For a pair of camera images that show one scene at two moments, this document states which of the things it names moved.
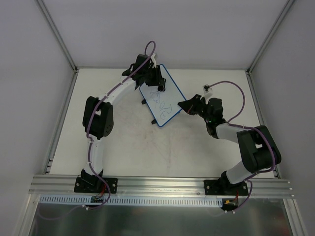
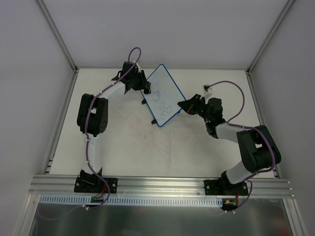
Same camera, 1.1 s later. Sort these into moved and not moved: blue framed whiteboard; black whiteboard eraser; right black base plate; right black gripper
Moved: black whiteboard eraser
Not moved: blue framed whiteboard; right black base plate; right black gripper
